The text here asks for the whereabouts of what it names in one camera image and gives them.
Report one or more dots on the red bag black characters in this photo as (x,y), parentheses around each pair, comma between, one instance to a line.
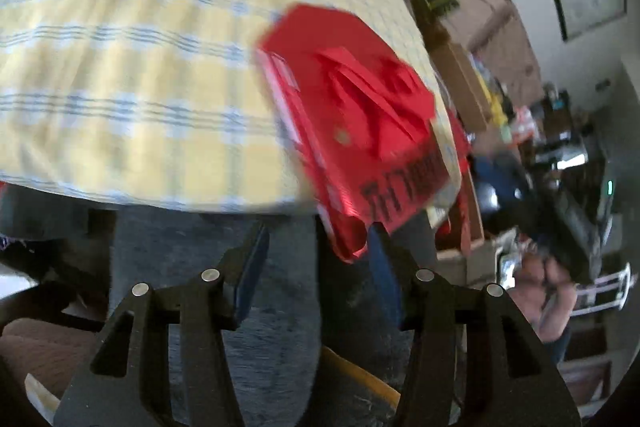
(360,119)

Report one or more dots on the yellow plaid tablecloth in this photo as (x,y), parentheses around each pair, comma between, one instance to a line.
(158,102)

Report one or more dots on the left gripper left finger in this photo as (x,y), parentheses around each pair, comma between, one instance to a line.
(125,380)

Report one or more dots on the brown sofa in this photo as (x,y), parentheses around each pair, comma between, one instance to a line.
(480,6)

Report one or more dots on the person's right hand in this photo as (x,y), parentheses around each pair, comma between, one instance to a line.
(545,295)

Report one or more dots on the shallow cardboard tray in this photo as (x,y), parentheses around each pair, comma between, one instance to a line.
(463,84)

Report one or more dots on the large open cardboard box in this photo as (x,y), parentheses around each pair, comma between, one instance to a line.
(462,231)

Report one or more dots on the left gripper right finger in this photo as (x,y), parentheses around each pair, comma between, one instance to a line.
(509,377)

